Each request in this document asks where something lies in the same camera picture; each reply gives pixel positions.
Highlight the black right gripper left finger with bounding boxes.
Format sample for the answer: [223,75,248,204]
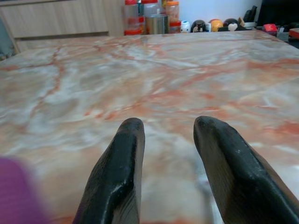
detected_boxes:
[72,117,146,224]

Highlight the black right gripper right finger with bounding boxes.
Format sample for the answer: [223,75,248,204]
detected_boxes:
[193,115,299,224]

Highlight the purple plastic cup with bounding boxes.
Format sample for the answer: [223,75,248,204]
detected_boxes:
[0,157,55,224]

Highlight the marble-top folding table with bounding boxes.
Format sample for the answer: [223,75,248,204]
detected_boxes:
[0,29,299,224]

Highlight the black figurine with white heart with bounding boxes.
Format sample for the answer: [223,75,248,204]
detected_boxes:
[223,18,239,32]

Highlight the yellow orange round figurine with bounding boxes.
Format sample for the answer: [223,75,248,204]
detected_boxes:
[208,19,224,32]

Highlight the small red box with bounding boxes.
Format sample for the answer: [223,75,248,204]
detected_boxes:
[262,23,278,33]

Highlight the black round figurine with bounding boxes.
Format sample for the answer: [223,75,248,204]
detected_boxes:
[190,19,206,33]

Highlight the stainless steel canister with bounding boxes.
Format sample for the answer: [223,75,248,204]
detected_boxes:
[145,14,170,35]

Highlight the small white figurine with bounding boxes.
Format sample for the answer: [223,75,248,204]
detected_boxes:
[180,20,191,34]

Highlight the tall clear jar red lid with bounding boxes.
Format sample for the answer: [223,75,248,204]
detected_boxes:
[123,0,145,36]

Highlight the light wooden cabinet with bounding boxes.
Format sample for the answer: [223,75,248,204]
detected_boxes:
[0,0,125,45]

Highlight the black television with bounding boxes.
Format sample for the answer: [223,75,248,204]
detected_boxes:
[256,0,299,27]

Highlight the short clear jar red lid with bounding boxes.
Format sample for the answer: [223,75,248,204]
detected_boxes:
[141,0,162,17]

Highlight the clear jar orange lid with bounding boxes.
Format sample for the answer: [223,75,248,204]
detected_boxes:
[165,1,181,23]

